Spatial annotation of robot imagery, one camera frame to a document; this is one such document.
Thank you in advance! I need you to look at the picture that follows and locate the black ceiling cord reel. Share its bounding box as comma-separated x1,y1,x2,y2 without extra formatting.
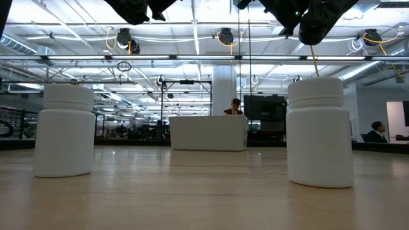
114,27,141,55
217,27,236,47
363,28,383,47

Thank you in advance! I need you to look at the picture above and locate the black aluminium table frame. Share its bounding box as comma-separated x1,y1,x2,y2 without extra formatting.
0,137,409,155

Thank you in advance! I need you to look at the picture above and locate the long ceiling light bar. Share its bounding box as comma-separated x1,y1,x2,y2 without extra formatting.
0,54,409,62

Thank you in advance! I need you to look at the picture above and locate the white pill bottle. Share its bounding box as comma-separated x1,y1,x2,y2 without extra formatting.
285,77,355,189
33,83,96,178

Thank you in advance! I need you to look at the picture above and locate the person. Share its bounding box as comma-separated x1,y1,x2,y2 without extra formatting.
223,98,245,116
364,121,389,144

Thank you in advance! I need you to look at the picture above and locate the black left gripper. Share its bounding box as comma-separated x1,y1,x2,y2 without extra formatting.
104,0,178,26

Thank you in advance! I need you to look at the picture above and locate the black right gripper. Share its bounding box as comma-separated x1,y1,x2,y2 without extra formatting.
237,0,297,36

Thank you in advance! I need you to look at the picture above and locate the black background station frame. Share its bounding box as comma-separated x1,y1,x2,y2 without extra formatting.
160,79,213,130

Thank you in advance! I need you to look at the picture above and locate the background drawer shelf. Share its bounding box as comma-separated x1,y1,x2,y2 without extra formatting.
0,106,36,141

